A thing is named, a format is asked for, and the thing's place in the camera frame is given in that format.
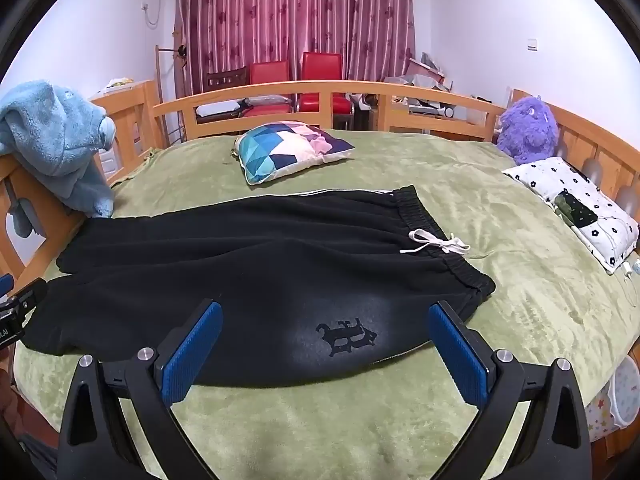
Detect wooden coat rack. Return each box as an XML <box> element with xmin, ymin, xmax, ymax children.
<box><xmin>154</xmin><ymin>30</ymin><xmax>191</xmax><ymax>148</ymax></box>

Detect red striped curtain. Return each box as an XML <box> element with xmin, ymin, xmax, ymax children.
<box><xmin>172</xmin><ymin>0</ymin><xmax>417</xmax><ymax>101</ymax></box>

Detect wooden bed frame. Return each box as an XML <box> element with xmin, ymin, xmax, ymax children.
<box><xmin>0</xmin><ymin>79</ymin><xmax>640</xmax><ymax>461</ymax></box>

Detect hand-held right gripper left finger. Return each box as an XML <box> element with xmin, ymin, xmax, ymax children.
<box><xmin>56</xmin><ymin>299</ymin><xmax>224</xmax><ymax>480</ymax></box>

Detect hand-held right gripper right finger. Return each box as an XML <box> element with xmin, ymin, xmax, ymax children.
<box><xmin>427</xmin><ymin>300</ymin><xmax>593</xmax><ymax>480</ymax></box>

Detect purple plush toy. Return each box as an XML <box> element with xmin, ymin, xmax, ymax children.
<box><xmin>495</xmin><ymin>96</ymin><xmax>561</xmax><ymax>166</ymax></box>

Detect blue fluffy towel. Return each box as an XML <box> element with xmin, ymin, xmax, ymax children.
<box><xmin>0</xmin><ymin>79</ymin><xmax>118</xmax><ymax>220</ymax></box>

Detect dark wooden chair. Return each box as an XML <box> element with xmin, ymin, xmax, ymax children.
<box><xmin>204</xmin><ymin>66</ymin><xmax>250</xmax><ymax>96</ymax></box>

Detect black pants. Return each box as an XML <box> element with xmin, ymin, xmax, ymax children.
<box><xmin>20</xmin><ymin>185</ymin><xmax>497</xmax><ymax>390</ymax></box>

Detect red chair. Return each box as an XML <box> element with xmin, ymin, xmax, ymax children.
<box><xmin>248</xmin><ymin>60</ymin><xmax>295</xmax><ymax>113</ymax></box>
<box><xmin>299</xmin><ymin>51</ymin><xmax>355</xmax><ymax>117</ymax></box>

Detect white floral pillow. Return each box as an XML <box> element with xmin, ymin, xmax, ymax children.
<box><xmin>501</xmin><ymin>156</ymin><xmax>640</xmax><ymax>276</ymax></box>

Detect cluttered desk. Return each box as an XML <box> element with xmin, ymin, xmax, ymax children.
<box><xmin>380</xmin><ymin>51</ymin><xmax>496</xmax><ymax>126</ymax></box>

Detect air conditioner power cord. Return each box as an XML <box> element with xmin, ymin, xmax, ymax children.
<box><xmin>141</xmin><ymin>0</ymin><xmax>166</xmax><ymax>28</ymax></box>

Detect green plush blanket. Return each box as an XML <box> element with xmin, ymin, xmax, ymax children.
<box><xmin>12</xmin><ymin>127</ymin><xmax>640</xmax><ymax>480</ymax></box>

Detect white charging cable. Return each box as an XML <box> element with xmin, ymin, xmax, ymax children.
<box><xmin>619</xmin><ymin>255</ymin><xmax>640</xmax><ymax>311</ymax></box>

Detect star printed sheet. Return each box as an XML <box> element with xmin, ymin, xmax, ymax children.
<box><xmin>582</xmin><ymin>355</ymin><xmax>640</xmax><ymax>443</ymax></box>

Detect geometric patterned pillow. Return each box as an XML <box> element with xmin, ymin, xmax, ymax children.
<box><xmin>234</xmin><ymin>120</ymin><xmax>357</xmax><ymax>187</ymax></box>

